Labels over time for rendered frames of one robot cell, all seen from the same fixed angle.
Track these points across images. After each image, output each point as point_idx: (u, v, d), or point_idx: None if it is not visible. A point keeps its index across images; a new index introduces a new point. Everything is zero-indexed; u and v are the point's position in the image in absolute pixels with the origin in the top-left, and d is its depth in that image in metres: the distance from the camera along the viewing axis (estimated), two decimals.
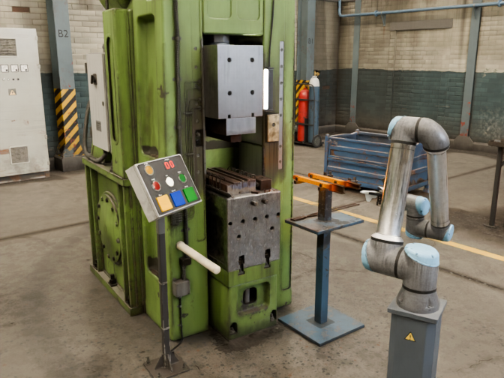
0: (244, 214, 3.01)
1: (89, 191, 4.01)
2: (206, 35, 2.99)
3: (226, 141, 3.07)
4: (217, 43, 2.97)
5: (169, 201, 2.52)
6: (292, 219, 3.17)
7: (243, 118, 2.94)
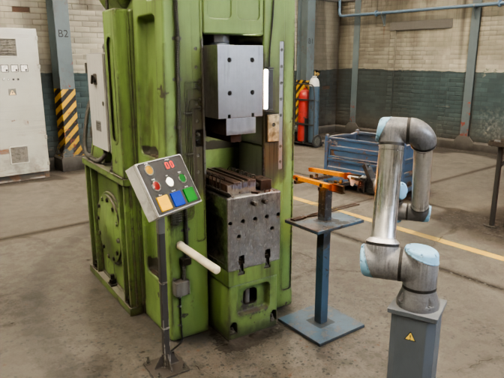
0: (244, 214, 3.01)
1: (89, 191, 4.01)
2: (206, 35, 2.99)
3: (226, 141, 3.07)
4: (217, 43, 2.97)
5: (169, 201, 2.52)
6: (292, 219, 3.17)
7: (243, 118, 2.94)
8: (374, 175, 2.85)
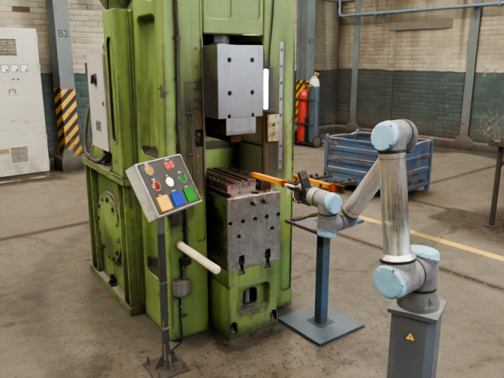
0: (244, 214, 3.01)
1: (89, 191, 4.01)
2: (206, 35, 2.99)
3: (226, 141, 3.07)
4: (217, 43, 2.97)
5: (169, 201, 2.52)
6: (292, 219, 3.17)
7: (243, 118, 2.94)
8: (310, 185, 2.55)
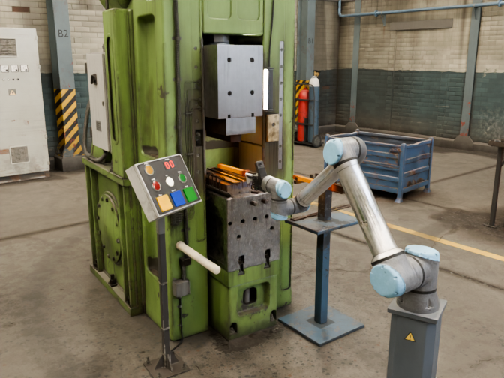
0: (244, 214, 3.01)
1: (89, 191, 4.01)
2: (206, 35, 2.99)
3: (226, 141, 3.07)
4: (217, 43, 2.97)
5: (169, 201, 2.52)
6: (292, 219, 3.17)
7: (243, 118, 2.94)
8: (265, 174, 2.86)
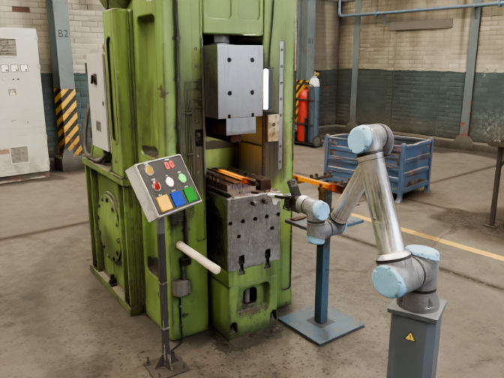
0: (244, 214, 3.01)
1: (89, 191, 4.01)
2: (206, 35, 2.99)
3: (226, 141, 3.07)
4: (217, 43, 2.97)
5: (169, 201, 2.52)
6: (292, 219, 3.17)
7: (243, 118, 2.94)
8: (299, 193, 2.63)
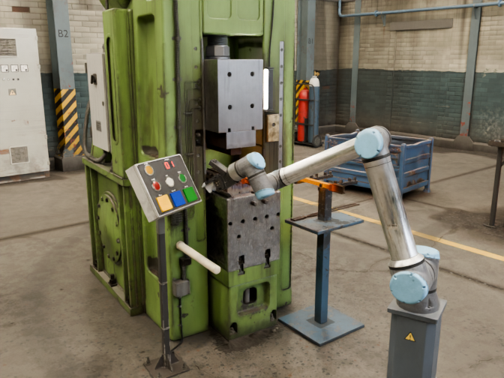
0: (244, 214, 3.01)
1: (89, 191, 4.01)
2: (206, 49, 3.01)
3: (226, 154, 3.09)
4: (217, 56, 2.99)
5: (169, 201, 2.52)
6: (292, 219, 3.17)
7: (243, 132, 2.95)
8: (226, 167, 2.53)
